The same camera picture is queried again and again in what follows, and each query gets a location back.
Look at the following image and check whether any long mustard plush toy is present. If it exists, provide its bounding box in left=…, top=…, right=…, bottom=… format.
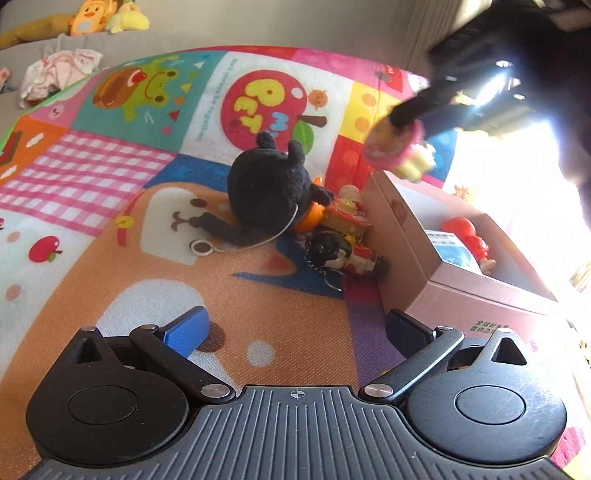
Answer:
left=0, top=13, right=72, bottom=51

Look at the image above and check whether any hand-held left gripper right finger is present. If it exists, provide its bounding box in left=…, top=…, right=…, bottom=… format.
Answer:
left=359, top=309, right=529, bottom=407

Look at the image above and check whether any colourful cartoon play mat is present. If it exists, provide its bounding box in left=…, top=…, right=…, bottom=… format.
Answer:
left=0, top=45, right=591, bottom=472

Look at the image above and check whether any red plastic figure toy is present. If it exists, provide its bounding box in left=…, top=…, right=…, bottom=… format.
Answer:
left=440, top=216, right=498, bottom=276

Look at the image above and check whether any pile of pink-white clothes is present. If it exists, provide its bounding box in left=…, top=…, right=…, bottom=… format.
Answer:
left=18, top=48, right=103, bottom=109

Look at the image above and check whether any orange plastic pumpkin toy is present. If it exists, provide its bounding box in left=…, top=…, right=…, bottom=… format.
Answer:
left=293, top=203, right=326, bottom=233

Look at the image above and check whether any black plush toy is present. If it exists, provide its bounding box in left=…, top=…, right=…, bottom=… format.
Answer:
left=191, top=131, right=334, bottom=258

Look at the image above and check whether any pink cardboard box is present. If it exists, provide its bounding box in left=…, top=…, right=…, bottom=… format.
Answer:
left=362, top=170, right=568, bottom=352

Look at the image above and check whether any yellow duck plush toy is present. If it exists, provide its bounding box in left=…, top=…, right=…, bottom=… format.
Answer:
left=68, top=0, right=118, bottom=37

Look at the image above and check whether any pink round cartoon toy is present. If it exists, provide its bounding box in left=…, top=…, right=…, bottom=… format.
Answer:
left=362, top=115, right=437, bottom=182

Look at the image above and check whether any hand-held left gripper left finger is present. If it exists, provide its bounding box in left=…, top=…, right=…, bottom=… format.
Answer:
left=65, top=305, right=237, bottom=407

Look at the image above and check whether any black-haired doll keychain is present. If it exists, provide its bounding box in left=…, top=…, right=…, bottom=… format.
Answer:
left=305, top=230, right=389, bottom=292

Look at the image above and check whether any red-yellow wooden doll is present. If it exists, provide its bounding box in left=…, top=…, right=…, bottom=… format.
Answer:
left=321, top=184, right=374, bottom=241

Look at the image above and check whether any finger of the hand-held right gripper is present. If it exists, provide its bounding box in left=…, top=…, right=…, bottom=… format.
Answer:
left=390, top=78, right=462, bottom=130

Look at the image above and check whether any blue tissue pack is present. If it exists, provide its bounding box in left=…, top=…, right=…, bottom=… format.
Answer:
left=425, top=228, right=483, bottom=275

